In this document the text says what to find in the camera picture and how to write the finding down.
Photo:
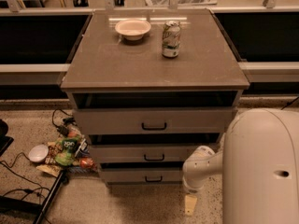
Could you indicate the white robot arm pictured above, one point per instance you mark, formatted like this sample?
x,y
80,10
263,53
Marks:
x,y
259,165

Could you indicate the black power adapter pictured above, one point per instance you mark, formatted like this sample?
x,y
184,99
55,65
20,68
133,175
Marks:
x,y
63,130

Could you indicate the grey drawer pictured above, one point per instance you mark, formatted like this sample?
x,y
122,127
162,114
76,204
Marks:
x,y
142,153
154,120
160,175

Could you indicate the black stand leg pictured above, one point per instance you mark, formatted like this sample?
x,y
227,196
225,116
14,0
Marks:
x,y
41,214

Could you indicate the white bowl on cabinet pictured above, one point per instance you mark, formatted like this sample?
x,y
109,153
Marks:
x,y
132,30

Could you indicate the grey bottom drawer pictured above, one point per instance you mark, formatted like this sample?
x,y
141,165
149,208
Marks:
x,y
160,175

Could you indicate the grey drawer cabinet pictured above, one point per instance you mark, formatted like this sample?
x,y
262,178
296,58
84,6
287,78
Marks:
x,y
111,72

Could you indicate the orange snack bag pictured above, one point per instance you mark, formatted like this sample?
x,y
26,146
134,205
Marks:
x,y
86,163

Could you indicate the grey top drawer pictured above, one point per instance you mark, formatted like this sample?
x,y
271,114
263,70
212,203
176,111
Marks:
x,y
154,120

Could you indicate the green chip bag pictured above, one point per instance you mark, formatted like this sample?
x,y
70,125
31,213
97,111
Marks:
x,y
69,147

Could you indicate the black tripod leg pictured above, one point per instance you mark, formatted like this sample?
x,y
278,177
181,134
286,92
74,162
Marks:
x,y
290,103

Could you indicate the grey middle drawer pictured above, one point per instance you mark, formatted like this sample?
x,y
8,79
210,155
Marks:
x,y
142,153

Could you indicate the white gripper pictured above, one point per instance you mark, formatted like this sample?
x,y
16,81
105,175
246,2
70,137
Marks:
x,y
189,188

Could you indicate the green white soda can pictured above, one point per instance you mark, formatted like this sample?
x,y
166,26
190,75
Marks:
x,y
171,39

